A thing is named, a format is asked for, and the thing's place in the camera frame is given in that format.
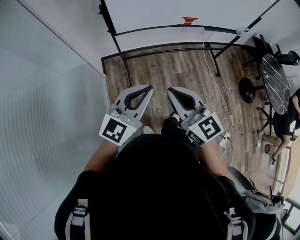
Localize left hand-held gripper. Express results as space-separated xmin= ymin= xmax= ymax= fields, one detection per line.
xmin=98 ymin=84 xmax=154 ymax=147

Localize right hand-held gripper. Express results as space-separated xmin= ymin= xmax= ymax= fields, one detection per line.
xmin=166 ymin=86 xmax=225 ymax=147

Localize person's left forearm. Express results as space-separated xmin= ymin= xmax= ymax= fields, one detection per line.
xmin=83 ymin=139 xmax=120 ymax=173

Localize person's right forearm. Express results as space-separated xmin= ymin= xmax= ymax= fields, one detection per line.
xmin=198 ymin=142 xmax=232 ymax=179

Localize whiteboard on black stand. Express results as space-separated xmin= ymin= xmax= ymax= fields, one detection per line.
xmin=98 ymin=0 xmax=282 ymax=87

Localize person's black trousers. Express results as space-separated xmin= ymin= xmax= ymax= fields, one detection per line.
xmin=160 ymin=117 xmax=193 ymax=142

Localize white power strip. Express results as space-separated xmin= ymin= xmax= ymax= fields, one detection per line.
xmin=217 ymin=131 xmax=232 ymax=147

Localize black star chair base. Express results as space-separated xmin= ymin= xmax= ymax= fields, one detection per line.
xmin=256 ymin=103 xmax=275 ymax=137

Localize red marker pen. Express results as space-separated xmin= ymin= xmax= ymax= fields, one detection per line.
xmin=177 ymin=16 xmax=199 ymax=26

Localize person's black shirt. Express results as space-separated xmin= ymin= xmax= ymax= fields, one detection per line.
xmin=54 ymin=133 xmax=256 ymax=240

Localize black marble round table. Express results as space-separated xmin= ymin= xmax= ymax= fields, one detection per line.
xmin=239 ymin=53 xmax=291 ymax=115

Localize black office chair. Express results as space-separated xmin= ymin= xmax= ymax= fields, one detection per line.
xmin=242 ymin=34 xmax=275 ymax=80
xmin=274 ymin=44 xmax=300 ymax=67

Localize grey bag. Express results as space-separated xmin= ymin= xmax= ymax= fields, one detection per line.
xmin=241 ymin=188 xmax=288 ymax=214

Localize light wooden desk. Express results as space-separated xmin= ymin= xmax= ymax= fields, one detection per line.
xmin=273 ymin=135 xmax=300 ymax=200

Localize white power cable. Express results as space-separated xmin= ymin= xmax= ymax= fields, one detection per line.
xmin=201 ymin=30 xmax=234 ymax=136

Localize grey black shoulder strap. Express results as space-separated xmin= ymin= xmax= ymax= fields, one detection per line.
xmin=224 ymin=207 xmax=249 ymax=240
xmin=65 ymin=199 xmax=91 ymax=240

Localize black window frame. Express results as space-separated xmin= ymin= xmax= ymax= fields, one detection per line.
xmin=280 ymin=196 xmax=300 ymax=235

